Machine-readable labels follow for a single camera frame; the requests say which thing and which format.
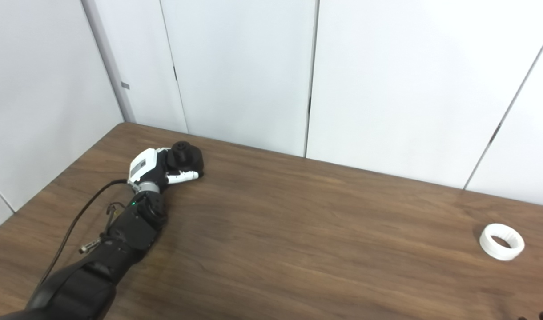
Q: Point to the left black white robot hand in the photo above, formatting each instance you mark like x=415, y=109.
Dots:
x=142, y=166

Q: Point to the grey wall corner post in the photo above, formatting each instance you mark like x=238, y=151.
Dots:
x=109, y=62

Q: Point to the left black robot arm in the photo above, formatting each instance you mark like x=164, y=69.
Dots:
x=124, y=240

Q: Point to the round black plastic part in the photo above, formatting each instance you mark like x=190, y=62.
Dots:
x=192, y=161

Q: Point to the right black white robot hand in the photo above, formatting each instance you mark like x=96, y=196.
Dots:
x=542, y=315

